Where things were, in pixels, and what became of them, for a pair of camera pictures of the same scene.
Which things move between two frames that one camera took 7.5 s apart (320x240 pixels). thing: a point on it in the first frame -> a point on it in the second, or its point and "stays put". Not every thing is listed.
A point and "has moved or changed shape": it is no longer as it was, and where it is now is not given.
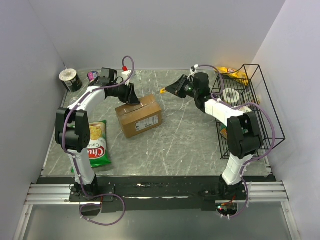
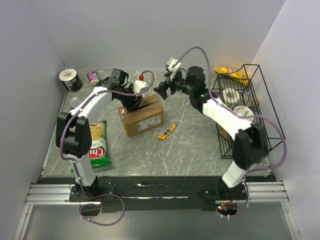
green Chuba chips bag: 97,150 stays put
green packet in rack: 223,131 stays put
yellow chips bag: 233,73 stays put
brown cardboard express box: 135,118 has moved or changed shape
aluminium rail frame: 41,194 stays put
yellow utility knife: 162,91 has moved or changed shape
